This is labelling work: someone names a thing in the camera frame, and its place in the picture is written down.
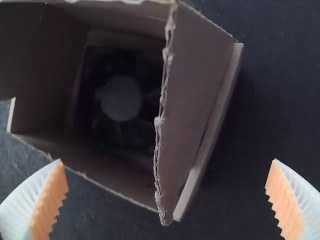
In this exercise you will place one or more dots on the cardboard box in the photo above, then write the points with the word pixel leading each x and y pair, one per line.
pixel 195 87

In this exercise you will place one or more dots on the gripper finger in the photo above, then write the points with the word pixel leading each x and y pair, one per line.
pixel 297 210
pixel 22 212

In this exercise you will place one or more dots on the black mat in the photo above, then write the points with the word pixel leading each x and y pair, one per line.
pixel 275 87

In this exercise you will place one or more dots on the black square fan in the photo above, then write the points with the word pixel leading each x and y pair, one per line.
pixel 120 102

